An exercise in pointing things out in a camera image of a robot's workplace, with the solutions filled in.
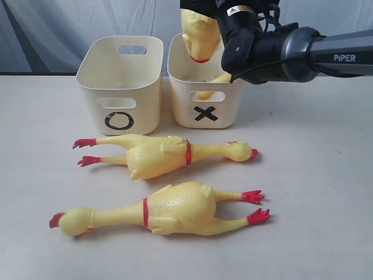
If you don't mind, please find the cream bin marked X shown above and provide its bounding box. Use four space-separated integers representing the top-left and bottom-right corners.
167 34 242 129

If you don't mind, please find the whole rubber chicken front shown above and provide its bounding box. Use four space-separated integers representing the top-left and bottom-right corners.
48 181 270 236

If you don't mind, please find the cream bin marked O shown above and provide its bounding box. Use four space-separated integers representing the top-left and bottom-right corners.
76 36 164 135

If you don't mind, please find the whole rubber chicken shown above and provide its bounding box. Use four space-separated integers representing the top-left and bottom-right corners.
48 181 270 236
72 134 259 180

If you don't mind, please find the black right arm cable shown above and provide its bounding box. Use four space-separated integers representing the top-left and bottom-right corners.
230 0 327 85

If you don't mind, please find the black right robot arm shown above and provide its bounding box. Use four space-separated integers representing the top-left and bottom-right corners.
180 1 372 85

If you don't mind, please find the blue-grey backdrop curtain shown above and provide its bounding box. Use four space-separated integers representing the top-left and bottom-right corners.
1 0 372 75

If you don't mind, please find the headless yellow chicken body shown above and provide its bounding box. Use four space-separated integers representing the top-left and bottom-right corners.
181 8 221 63

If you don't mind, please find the broken chicken head and neck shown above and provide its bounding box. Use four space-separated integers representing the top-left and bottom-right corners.
196 73 232 100

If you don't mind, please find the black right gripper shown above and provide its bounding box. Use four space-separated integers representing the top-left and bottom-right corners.
180 0 264 79

